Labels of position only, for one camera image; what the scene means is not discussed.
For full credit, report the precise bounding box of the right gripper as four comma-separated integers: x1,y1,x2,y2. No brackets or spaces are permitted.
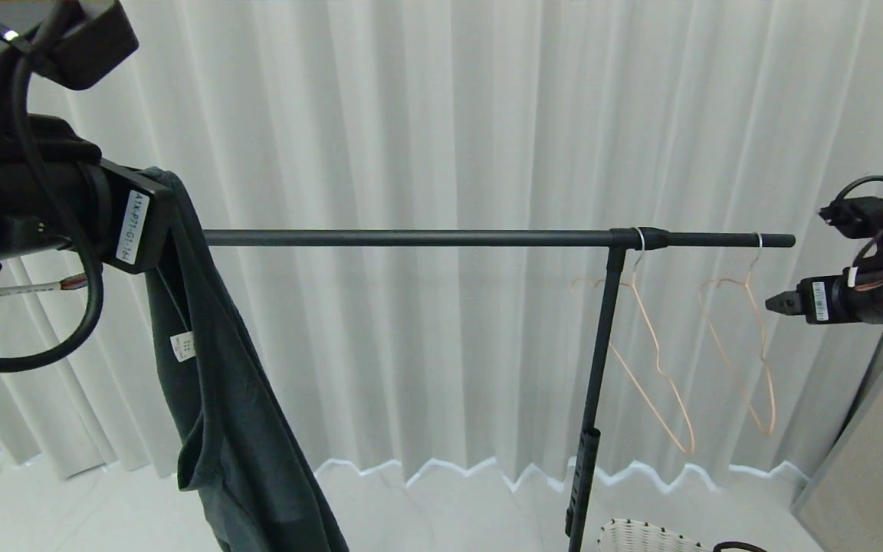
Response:
798,264,883,327

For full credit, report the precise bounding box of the black clothes rack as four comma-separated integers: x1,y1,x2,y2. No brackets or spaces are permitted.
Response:
202,227,796,552

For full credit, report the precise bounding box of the dark grey sleeveless top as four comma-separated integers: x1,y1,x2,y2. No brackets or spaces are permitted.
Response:
143,167,350,552

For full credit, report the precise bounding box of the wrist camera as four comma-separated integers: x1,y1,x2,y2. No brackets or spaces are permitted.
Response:
28,0,140,91
817,195,883,240

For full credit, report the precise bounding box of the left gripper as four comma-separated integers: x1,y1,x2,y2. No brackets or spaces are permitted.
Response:
0,115,178,274

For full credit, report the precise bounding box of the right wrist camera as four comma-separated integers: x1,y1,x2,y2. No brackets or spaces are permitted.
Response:
817,195,883,240

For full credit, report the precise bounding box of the pink clothes hanger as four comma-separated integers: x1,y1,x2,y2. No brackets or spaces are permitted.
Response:
698,234,778,438
570,230,697,456

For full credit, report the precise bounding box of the white curtain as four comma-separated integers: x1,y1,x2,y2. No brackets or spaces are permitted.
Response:
0,0,883,493

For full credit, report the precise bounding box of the white laundry basket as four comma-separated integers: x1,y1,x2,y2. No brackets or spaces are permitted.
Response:
597,518,772,552

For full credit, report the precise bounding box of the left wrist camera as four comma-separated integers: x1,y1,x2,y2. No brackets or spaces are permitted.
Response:
28,0,140,91

